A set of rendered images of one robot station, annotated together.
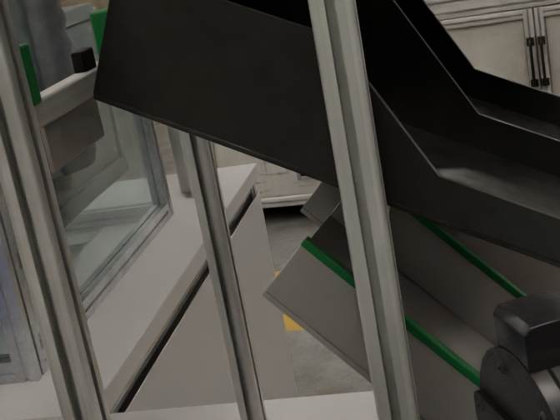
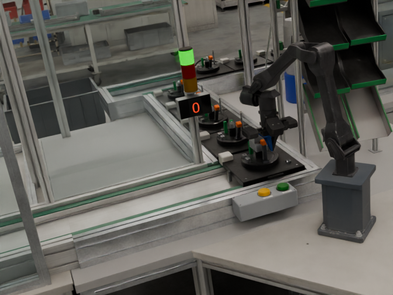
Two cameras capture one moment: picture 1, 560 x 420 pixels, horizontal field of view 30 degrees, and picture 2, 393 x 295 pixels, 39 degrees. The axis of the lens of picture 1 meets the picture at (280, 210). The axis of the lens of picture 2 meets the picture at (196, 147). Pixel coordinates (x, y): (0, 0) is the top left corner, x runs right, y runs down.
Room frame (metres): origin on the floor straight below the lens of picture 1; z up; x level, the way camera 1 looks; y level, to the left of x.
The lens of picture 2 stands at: (-0.79, -1.59, 1.86)
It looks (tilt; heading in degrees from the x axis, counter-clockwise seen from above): 23 degrees down; 62
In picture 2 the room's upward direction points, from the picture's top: 8 degrees counter-clockwise
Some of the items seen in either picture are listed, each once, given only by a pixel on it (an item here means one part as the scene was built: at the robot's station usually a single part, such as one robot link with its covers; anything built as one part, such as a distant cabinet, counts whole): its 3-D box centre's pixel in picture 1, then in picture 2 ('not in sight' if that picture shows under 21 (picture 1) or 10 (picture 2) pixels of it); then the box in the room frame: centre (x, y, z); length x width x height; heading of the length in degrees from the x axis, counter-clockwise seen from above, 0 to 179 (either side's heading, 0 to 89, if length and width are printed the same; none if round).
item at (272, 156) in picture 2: not in sight; (259, 159); (0.29, -0.04, 0.98); 0.14 x 0.14 x 0.02
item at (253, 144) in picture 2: not in sight; (256, 138); (0.29, -0.03, 1.06); 0.08 x 0.04 x 0.07; 78
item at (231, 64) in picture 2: not in sight; (244, 55); (1.08, 1.16, 1.01); 0.24 x 0.24 x 0.13; 78
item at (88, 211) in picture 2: not in sight; (183, 194); (0.00, 0.05, 0.91); 0.84 x 0.28 x 0.10; 168
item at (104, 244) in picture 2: not in sight; (206, 212); (-0.02, -0.13, 0.91); 0.89 x 0.06 x 0.11; 168
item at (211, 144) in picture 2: not in sight; (232, 130); (0.34, 0.21, 1.01); 0.24 x 0.24 x 0.13; 78
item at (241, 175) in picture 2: not in sight; (259, 164); (0.29, -0.04, 0.96); 0.24 x 0.24 x 0.02; 78
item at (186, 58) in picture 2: not in sight; (186, 56); (0.12, 0.12, 1.38); 0.05 x 0.05 x 0.05
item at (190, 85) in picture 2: not in sight; (190, 83); (0.12, 0.12, 1.28); 0.05 x 0.05 x 0.05
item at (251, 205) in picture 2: not in sight; (265, 201); (0.16, -0.23, 0.93); 0.21 x 0.07 x 0.06; 168
